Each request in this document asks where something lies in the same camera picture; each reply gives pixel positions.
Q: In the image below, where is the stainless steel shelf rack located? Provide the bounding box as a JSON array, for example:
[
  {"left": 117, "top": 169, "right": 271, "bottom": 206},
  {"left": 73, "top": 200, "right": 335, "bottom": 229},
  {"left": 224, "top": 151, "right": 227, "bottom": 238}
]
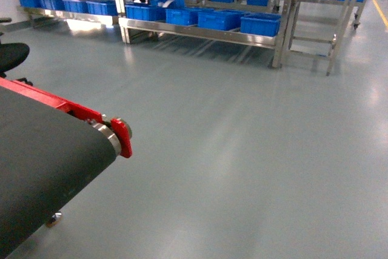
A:
[{"left": 109, "top": 0, "right": 304, "bottom": 69}]

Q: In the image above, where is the blue plastic bin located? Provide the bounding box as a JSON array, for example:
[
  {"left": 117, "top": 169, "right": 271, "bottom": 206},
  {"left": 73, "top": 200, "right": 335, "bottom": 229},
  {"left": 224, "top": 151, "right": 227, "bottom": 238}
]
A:
[
  {"left": 240, "top": 13, "right": 281, "bottom": 37},
  {"left": 198, "top": 10, "right": 250, "bottom": 31},
  {"left": 125, "top": 2, "right": 166, "bottom": 21},
  {"left": 166, "top": 8, "right": 214, "bottom": 26}
]

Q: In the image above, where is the small stainless steel table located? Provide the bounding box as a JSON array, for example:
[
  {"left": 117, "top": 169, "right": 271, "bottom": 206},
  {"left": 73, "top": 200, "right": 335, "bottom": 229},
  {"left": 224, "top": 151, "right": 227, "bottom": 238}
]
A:
[{"left": 283, "top": 0, "right": 358, "bottom": 76}]

